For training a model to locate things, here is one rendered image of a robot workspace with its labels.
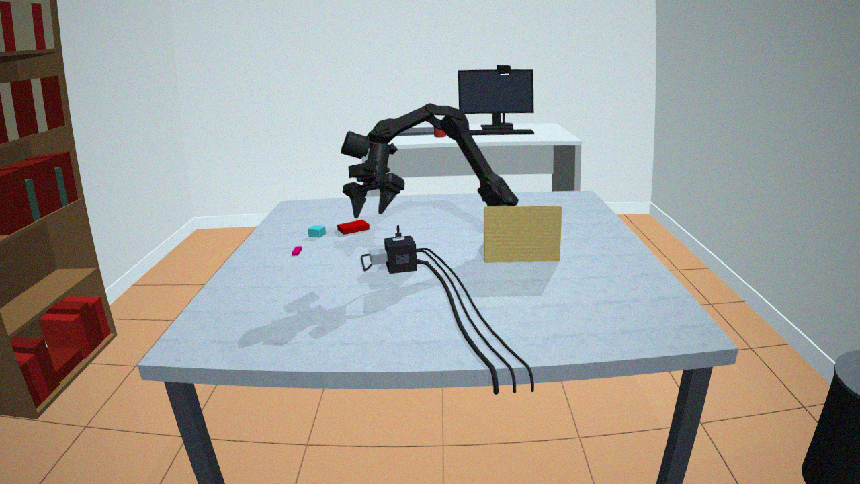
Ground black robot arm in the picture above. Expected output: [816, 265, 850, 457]
[341, 103, 519, 207]

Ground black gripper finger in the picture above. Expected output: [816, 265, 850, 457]
[345, 191, 366, 218]
[378, 184, 400, 214]

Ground teal cube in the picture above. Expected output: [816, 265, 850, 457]
[308, 225, 326, 237]

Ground red rectangular block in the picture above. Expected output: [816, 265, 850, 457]
[337, 219, 370, 235]

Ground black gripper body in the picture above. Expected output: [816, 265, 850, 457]
[342, 159, 405, 198]

